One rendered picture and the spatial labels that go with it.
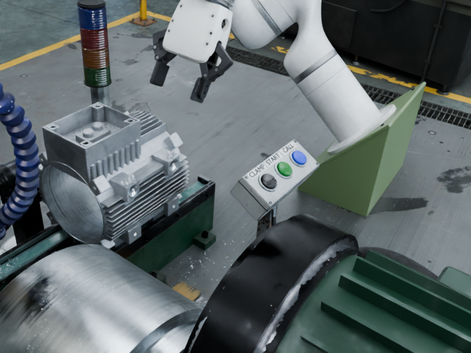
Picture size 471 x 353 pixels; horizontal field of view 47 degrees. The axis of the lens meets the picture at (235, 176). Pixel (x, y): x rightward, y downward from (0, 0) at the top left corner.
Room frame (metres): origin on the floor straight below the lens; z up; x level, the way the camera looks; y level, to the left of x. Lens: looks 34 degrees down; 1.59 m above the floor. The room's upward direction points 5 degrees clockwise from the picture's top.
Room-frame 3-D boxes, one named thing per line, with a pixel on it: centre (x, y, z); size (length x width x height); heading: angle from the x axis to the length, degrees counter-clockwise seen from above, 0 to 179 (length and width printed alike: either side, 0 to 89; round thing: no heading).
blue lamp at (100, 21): (1.16, 0.34, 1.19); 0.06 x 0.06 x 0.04
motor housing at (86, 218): (0.80, 0.22, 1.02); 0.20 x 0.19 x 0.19; 147
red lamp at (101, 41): (1.16, 0.34, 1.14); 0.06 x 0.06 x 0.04
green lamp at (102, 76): (1.16, 0.34, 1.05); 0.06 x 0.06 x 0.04
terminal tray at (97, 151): (0.77, 0.24, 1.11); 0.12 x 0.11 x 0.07; 147
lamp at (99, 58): (1.16, 0.34, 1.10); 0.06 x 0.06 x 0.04
